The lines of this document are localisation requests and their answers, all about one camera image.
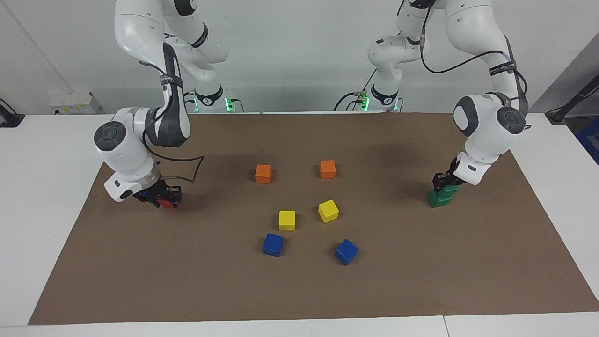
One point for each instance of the orange wooden cube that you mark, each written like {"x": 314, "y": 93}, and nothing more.
{"x": 327, "y": 169}
{"x": 263, "y": 173}

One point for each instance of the yellow wooden cube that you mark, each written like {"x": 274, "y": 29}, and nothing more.
{"x": 328, "y": 210}
{"x": 287, "y": 220}

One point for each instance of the brown paper mat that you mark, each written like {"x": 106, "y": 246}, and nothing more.
{"x": 187, "y": 281}

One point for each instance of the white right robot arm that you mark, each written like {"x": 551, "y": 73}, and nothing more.
{"x": 140, "y": 32}

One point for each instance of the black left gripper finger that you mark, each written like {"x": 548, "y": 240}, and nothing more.
{"x": 440, "y": 180}
{"x": 453, "y": 178}

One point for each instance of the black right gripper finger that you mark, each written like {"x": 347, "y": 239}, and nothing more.
{"x": 172, "y": 193}
{"x": 150, "y": 195}

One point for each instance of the blue bin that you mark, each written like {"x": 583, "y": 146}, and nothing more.
{"x": 590, "y": 140}

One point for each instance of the blue wooden cube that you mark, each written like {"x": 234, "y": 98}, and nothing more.
{"x": 346, "y": 252}
{"x": 273, "y": 244}

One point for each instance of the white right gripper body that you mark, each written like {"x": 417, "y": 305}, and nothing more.
{"x": 119, "y": 189}

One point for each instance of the green wooden cube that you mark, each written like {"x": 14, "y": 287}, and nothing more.
{"x": 439, "y": 200}
{"x": 450, "y": 190}

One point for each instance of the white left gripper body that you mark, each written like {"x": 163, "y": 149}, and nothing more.
{"x": 473, "y": 168}

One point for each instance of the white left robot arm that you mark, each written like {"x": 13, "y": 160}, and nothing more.
{"x": 482, "y": 126}

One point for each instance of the white wall box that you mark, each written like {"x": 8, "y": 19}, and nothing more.
{"x": 75, "y": 104}

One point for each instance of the black stand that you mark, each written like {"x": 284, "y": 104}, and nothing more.
{"x": 9, "y": 119}
{"x": 559, "y": 114}

